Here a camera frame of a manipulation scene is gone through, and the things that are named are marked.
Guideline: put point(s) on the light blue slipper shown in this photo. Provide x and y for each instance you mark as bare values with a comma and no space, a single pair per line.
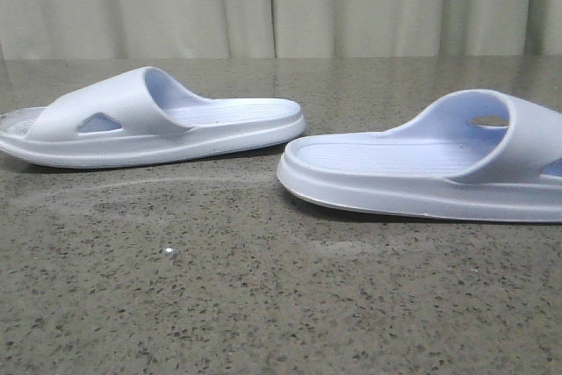
471,155
142,117

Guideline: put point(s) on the beige curtain backdrop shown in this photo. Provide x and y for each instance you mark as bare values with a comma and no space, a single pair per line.
111,29

